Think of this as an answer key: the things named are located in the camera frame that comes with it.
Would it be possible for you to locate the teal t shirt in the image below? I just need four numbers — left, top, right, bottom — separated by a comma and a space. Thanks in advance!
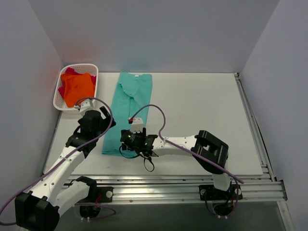
102, 72, 153, 156

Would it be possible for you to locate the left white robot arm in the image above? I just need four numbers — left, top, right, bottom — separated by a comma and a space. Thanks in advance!
14, 106, 116, 231

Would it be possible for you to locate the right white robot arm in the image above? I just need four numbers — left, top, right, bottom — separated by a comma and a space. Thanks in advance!
120, 130, 244, 199

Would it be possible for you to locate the white plastic basket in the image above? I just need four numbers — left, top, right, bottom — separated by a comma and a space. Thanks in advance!
53, 64, 99, 114

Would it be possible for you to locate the orange t shirt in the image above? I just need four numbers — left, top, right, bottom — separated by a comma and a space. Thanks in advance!
60, 73, 95, 108

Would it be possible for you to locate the magenta t shirt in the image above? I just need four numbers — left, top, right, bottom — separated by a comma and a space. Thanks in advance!
56, 67, 97, 104

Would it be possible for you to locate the black thin cable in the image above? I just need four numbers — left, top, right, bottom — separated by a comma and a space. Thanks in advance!
119, 144, 156, 173

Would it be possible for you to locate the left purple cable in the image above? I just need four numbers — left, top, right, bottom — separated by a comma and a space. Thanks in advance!
0, 96, 116, 226

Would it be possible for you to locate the purple cable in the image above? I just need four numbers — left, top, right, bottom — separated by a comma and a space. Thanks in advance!
128, 104, 245, 217
0, 96, 116, 226

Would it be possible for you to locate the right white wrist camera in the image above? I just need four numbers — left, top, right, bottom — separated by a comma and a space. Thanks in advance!
128, 117, 143, 133

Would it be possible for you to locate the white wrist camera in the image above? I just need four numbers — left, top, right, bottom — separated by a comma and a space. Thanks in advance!
74, 99, 94, 116
128, 117, 143, 133

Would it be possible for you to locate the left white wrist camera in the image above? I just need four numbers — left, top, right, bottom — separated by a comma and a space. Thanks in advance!
74, 99, 94, 116

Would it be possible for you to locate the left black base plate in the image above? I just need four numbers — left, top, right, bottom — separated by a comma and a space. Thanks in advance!
96, 186, 114, 203

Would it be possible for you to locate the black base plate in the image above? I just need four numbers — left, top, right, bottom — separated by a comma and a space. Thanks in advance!
96, 186, 114, 203
198, 184, 243, 201

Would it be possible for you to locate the front aluminium rail frame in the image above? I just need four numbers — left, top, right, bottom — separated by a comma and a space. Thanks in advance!
26, 174, 288, 206

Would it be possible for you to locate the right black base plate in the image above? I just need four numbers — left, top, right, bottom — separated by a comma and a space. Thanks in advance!
198, 184, 243, 201

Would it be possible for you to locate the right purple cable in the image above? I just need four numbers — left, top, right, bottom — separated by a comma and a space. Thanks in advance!
128, 104, 245, 217

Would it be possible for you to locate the right side aluminium rail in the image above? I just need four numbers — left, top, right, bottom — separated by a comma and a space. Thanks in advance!
234, 73, 277, 181

